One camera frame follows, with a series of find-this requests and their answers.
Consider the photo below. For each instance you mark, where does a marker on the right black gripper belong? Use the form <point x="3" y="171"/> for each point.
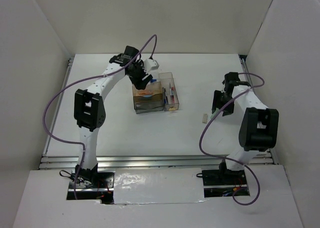
<point x="217" y="103"/>

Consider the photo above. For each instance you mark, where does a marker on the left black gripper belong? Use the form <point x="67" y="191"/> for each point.
<point x="139" y="84"/>

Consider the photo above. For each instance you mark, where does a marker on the orange transparent case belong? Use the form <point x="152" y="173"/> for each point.
<point x="145" y="93"/>

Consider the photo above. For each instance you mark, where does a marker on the beige eraser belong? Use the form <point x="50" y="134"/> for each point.
<point x="205" y="118"/>

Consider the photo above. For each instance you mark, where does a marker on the red gel pen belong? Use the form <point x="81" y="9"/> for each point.
<point x="172" y="97"/>

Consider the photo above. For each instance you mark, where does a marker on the black gel pen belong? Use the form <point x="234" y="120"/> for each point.
<point x="166" y="96"/>

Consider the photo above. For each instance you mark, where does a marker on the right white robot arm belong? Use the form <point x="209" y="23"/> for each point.
<point x="259" y="126"/>

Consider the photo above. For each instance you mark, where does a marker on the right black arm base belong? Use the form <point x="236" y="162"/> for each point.
<point x="216" y="178"/>

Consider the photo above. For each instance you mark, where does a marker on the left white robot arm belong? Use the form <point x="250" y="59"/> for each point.
<point x="89" y="109"/>

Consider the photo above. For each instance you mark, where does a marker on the tiered clear stationery organizer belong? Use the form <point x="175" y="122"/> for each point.
<point x="150" y="99"/>

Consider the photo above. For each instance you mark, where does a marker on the clear pen tray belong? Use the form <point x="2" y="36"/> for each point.
<point x="165" y="79"/>

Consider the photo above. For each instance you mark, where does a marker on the white foil sheet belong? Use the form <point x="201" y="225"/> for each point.
<point x="157" y="186"/>

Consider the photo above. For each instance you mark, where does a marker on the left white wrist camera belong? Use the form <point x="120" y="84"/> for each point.
<point x="150" y="65"/>

